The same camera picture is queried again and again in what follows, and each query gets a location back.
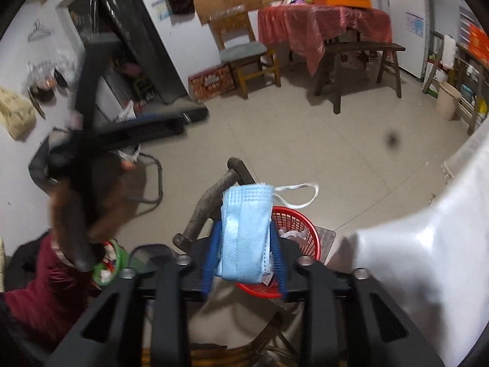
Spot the dark wooden bench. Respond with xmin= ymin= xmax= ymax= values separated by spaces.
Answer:
xmin=314 ymin=41 xmax=406 ymax=114

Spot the blue white fridge sticker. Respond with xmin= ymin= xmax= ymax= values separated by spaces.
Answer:
xmin=406 ymin=11 xmax=425 ymax=38

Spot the dark wooden chair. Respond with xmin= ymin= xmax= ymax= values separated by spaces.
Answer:
xmin=173 ymin=158 xmax=337 ymax=266

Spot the beige wall bag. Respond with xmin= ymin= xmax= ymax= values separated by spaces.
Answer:
xmin=0 ymin=87 xmax=37 ymax=141

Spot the person's left hand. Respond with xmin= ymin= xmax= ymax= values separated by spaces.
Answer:
xmin=49 ymin=157 xmax=132 ymax=264

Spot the red printed carton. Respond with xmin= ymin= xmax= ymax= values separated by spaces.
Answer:
xmin=188 ymin=65 xmax=235 ymax=103

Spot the white refrigerator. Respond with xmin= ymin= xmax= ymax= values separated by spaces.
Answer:
xmin=386 ymin=0 xmax=436 ymax=82

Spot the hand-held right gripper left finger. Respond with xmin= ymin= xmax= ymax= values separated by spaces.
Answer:
xmin=53 ymin=220 xmax=224 ymax=367

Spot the beige plastic bucket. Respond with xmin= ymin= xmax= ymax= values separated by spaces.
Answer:
xmin=436 ymin=81 xmax=463 ymax=120

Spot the blue face mask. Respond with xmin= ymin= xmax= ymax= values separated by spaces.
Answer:
xmin=215 ymin=183 xmax=319 ymax=284

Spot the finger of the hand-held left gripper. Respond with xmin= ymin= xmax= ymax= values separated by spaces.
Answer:
xmin=88 ymin=118 xmax=186 ymax=150
xmin=115 ymin=106 xmax=210 ymax=127

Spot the white towel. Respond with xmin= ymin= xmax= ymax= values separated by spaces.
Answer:
xmin=442 ymin=35 xmax=457 ymax=67

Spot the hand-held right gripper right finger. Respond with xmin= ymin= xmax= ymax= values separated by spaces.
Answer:
xmin=268 ymin=222 xmax=446 ymax=367

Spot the grey mesh waste bin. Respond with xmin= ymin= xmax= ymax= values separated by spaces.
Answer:
xmin=128 ymin=244 xmax=173 ymax=276

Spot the wire clothes hanger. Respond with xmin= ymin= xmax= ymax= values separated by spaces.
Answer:
xmin=27 ymin=21 xmax=54 ymax=43

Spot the wooden chair with grey cushion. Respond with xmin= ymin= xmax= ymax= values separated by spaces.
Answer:
xmin=209 ymin=9 xmax=282 ymax=99

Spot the grey white marble tablecloth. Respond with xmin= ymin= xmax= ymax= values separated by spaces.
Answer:
xmin=329 ymin=122 xmax=489 ymax=367

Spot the clear plastic wrapper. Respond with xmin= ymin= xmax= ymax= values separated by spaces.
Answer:
xmin=278 ymin=227 xmax=308 ymax=243

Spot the red orange gift box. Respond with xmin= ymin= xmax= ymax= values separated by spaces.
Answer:
xmin=468 ymin=23 xmax=489 ymax=62

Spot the rattan chair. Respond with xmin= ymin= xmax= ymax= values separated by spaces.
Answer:
xmin=191 ymin=302 xmax=306 ymax=367

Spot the red plastic table cover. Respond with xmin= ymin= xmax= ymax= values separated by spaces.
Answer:
xmin=258 ymin=4 xmax=393 ymax=77

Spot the red plastic basket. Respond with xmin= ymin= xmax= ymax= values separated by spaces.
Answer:
xmin=235 ymin=206 xmax=321 ymax=299

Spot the metal frame chair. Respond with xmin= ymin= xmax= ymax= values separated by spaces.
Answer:
xmin=118 ymin=152 xmax=164 ymax=204

